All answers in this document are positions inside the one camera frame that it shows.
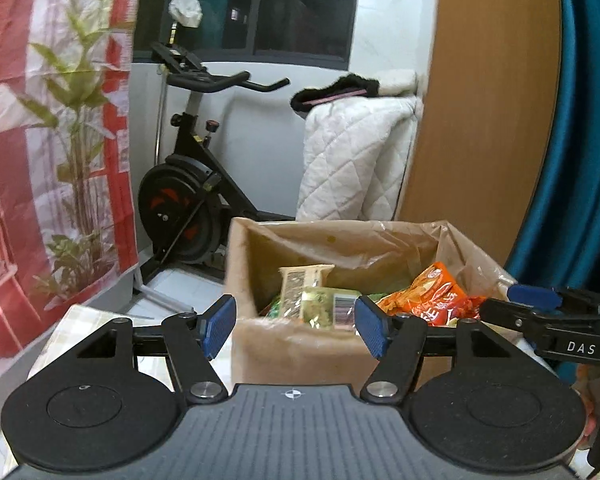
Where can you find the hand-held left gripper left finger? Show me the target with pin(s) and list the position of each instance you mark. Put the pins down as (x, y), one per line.
(219, 325)

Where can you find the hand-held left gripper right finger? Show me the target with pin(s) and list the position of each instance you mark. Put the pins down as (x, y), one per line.
(372, 327)

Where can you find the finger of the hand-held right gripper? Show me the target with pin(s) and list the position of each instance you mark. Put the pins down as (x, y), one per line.
(515, 316)
(532, 295)

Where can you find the yellow-green snack packet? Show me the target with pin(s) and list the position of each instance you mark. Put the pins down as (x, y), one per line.
(325, 306)

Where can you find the green snack packet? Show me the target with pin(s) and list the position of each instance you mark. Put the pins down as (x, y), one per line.
(275, 308)

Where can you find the orange snack packet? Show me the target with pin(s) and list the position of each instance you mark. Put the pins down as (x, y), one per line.
(430, 297)

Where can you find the lined cardboard box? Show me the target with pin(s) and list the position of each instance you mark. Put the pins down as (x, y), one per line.
(290, 355)

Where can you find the tan snack packet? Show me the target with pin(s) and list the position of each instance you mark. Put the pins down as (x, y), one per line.
(302, 282)

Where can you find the black exercise bike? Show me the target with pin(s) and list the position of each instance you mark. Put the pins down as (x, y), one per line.
(185, 210)

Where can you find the checked tablecloth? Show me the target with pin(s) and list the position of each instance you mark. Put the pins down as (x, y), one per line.
(80, 325)

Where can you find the white quilted blanket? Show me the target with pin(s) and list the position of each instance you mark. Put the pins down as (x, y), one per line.
(350, 160)

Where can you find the teal curtain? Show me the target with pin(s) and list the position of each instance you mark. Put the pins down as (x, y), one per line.
(590, 135)

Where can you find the wooden panel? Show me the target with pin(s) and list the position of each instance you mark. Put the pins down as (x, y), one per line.
(480, 110)

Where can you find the black garment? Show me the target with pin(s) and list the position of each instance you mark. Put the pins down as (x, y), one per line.
(330, 92)

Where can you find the cream fluffy cloth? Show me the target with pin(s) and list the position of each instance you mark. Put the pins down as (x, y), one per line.
(397, 81)

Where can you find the printed red backdrop cloth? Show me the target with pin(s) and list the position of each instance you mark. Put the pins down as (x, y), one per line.
(40, 135)

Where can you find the white plastic cover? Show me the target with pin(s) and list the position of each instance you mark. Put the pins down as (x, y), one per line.
(185, 10)

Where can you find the dark window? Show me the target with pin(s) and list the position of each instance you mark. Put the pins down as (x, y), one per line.
(260, 5)

